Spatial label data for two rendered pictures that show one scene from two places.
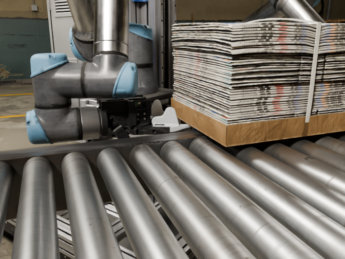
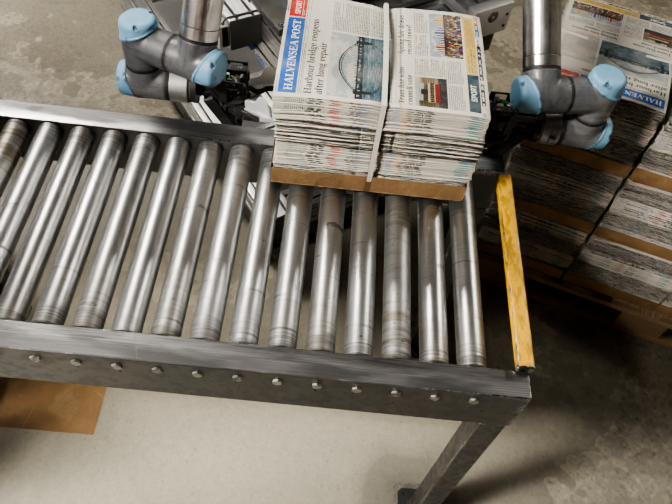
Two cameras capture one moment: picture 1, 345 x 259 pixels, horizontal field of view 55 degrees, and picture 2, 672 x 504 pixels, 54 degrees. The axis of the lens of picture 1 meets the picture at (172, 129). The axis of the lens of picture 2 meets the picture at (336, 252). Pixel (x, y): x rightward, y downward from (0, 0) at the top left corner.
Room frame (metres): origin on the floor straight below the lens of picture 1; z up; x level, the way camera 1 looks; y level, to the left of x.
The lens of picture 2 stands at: (-0.18, -0.48, 1.77)
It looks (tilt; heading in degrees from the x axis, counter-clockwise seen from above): 54 degrees down; 17
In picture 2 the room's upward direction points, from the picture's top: 9 degrees clockwise
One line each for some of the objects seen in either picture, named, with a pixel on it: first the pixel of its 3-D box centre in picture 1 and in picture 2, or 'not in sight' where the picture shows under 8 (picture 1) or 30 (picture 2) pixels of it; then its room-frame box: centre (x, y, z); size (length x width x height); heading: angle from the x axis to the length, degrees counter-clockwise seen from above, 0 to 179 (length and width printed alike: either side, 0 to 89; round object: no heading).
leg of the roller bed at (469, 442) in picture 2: not in sight; (448, 470); (0.40, -0.65, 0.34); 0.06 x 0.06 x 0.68; 21
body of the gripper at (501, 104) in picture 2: not in sight; (510, 119); (0.98, -0.47, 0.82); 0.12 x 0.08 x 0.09; 111
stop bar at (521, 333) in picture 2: not in sight; (513, 263); (0.63, -0.58, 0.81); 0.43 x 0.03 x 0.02; 21
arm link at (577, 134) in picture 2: not in sight; (582, 129); (1.04, -0.62, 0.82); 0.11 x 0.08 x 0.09; 111
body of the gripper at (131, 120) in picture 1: (125, 116); (221, 85); (0.76, 0.11, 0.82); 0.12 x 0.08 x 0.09; 111
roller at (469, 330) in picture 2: not in sight; (465, 263); (0.61, -0.50, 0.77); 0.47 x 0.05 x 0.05; 21
